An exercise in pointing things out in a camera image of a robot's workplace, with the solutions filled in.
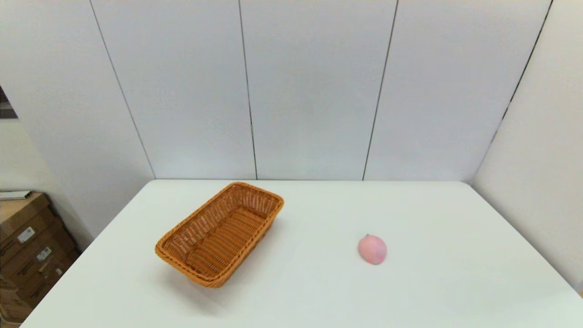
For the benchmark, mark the orange woven wicker basket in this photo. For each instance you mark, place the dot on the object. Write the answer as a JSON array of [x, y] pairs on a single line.
[[218, 237]]

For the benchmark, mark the pink peach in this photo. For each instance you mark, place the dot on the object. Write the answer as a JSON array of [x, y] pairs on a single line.
[[372, 249]]

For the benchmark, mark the cardboard box with white label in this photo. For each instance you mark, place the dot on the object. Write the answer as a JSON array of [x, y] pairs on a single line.
[[20, 216], [38, 284], [27, 259]]

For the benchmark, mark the flat white board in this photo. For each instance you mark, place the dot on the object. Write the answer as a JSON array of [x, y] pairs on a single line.
[[13, 195]]

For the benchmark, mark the plain cardboard box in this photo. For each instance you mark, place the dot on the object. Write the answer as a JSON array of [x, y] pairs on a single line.
[[11, 310]]

